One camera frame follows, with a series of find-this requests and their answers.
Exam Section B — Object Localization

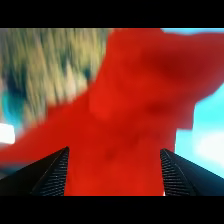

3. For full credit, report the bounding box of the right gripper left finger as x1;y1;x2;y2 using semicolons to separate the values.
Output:
0;146;71;197

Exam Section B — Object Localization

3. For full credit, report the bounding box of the red T-shirt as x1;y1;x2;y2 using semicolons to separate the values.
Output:
0;28;224;197

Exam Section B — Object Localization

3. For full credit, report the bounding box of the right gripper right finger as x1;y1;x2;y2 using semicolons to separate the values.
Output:
159;147;224;197

